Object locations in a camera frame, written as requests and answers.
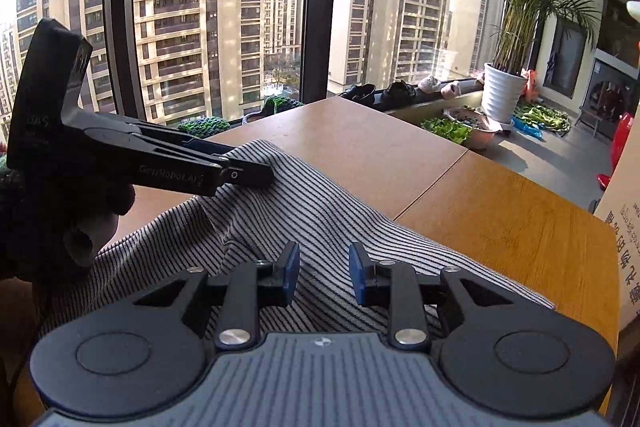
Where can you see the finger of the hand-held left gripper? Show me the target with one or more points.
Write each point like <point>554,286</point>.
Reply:
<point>210,148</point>
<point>247,174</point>

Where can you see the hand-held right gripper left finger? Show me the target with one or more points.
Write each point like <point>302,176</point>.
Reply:
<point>292,274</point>

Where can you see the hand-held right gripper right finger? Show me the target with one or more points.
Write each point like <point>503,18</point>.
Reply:
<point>356,274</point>

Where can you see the striped sweater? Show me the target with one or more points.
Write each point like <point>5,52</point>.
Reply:
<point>325,217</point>

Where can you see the person's left hand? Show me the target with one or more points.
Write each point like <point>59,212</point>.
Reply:
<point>35,227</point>

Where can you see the green knitted cushion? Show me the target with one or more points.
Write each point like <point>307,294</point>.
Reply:
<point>280,104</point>
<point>200,128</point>

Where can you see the black shoe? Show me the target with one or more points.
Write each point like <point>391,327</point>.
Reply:
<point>357,92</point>
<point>398,92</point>

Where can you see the pink basin with vegetables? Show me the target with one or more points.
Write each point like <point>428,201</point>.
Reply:
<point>467,134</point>

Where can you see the white shoe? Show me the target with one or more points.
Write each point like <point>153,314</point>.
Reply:
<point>430,83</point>

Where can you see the pink shoe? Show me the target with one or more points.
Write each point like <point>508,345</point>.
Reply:
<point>451,90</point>

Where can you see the blue plastic bag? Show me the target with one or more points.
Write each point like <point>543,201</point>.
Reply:
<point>527,129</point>

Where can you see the white ribbed plant pot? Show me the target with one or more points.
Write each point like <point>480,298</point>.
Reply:
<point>502,94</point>

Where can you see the pile of green vegetables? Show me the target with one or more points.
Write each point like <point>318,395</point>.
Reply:
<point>542,117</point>

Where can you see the orange plastic bag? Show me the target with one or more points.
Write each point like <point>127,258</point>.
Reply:
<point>530,84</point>

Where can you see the large printed cardboard box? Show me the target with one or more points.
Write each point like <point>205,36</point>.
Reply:
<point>625,232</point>

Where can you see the red plastic chair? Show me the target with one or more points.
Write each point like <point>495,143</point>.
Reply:
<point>622,137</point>

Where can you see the dark glass door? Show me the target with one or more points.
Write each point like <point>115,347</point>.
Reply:
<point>567,57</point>

